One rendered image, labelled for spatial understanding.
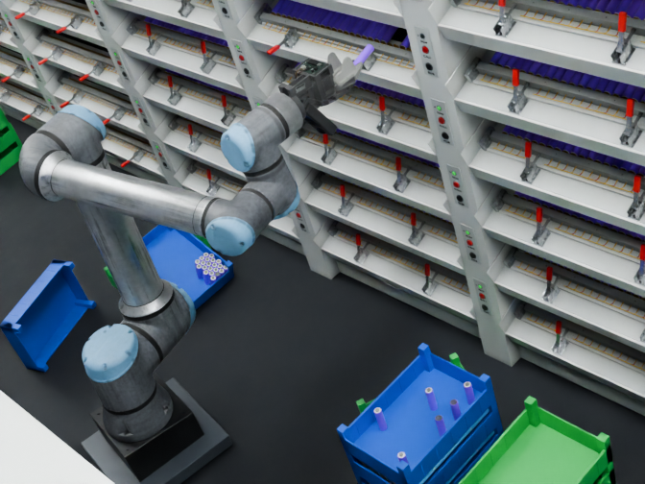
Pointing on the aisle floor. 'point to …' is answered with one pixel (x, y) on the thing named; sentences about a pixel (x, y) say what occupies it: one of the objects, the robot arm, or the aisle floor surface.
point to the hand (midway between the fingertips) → (354, 67)
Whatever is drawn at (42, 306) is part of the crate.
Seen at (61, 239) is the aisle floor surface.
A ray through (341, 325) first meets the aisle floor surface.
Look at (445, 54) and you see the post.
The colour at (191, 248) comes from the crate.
